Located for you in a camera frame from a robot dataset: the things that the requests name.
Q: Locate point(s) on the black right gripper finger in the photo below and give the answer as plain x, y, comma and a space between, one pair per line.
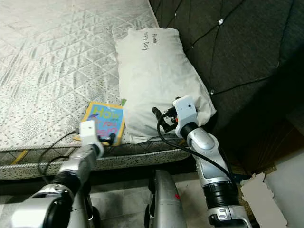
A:
159, 116

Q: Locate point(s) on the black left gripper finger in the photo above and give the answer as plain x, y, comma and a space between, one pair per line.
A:
112, 138

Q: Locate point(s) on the yellow blue picture book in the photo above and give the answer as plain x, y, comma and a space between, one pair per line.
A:
104, 118

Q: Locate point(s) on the white pillow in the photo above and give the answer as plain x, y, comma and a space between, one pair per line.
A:
152, 76

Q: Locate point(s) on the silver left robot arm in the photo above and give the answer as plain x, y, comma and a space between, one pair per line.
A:
83, 159

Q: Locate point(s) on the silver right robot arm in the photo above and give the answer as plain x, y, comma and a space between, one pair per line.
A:
206, 149

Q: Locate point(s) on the crystal headboard button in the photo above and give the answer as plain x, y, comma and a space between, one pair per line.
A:
220, 21
212, 91

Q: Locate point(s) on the silver right robot leg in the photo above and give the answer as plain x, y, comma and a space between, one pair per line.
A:
171, 204

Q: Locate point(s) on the white quilted mattress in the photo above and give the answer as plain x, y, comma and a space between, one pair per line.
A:
52, 61

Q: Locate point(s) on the dark tufted headboard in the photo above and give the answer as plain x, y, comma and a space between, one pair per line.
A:
247, 57

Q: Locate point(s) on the white scalloped cardboard sheet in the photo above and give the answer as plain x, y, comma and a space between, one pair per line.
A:
263, 204

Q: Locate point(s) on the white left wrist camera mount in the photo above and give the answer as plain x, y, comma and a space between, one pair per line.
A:
91, 132

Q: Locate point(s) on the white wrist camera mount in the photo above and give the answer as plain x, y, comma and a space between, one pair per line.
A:
186, 114
91, 132

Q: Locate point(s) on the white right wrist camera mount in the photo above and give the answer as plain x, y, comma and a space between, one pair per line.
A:
186, 114

